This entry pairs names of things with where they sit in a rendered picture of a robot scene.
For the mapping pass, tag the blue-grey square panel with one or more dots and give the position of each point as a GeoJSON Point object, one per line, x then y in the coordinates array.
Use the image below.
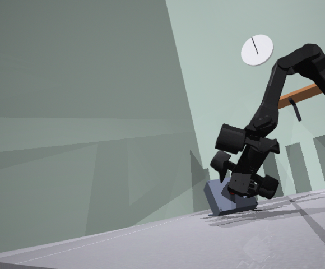
{"type": "Point", "coordinates": [222, 202]}

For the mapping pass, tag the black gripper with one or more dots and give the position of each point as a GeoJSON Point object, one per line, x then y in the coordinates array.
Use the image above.
{"type": "Point", "coordinates": [267, 186]}

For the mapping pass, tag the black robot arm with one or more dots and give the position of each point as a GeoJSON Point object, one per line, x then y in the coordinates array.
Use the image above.
{"type": "Point", "coordinates": [309, 62]}

